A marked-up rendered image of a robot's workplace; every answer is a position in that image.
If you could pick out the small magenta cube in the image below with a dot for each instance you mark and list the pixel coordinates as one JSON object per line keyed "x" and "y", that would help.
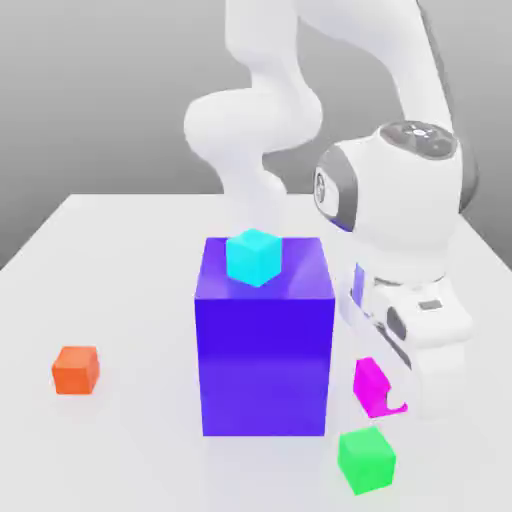
{"x": 370, "y": 386}

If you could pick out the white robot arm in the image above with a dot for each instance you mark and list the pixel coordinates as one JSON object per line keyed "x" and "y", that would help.
{"x": 404, "y": 208}

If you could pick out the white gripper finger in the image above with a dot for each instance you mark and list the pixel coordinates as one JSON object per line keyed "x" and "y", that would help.
{"x": 428, "y": 394}

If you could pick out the small orange cube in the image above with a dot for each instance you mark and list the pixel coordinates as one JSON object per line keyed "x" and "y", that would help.
{"x": 75, "y": 372}

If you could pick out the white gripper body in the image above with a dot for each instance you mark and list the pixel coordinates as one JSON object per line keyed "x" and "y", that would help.
{"x": 386, "y": 344}

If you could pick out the small green cube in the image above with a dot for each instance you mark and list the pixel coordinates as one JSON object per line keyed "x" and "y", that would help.
{"x": 366, "y": 460}

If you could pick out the small cyan cube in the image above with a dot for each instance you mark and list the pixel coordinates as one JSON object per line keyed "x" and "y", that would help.
{"x": 252, "y": 258}

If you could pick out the large blue box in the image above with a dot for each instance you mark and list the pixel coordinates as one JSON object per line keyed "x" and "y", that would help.
{"x": 262, "y": 360}

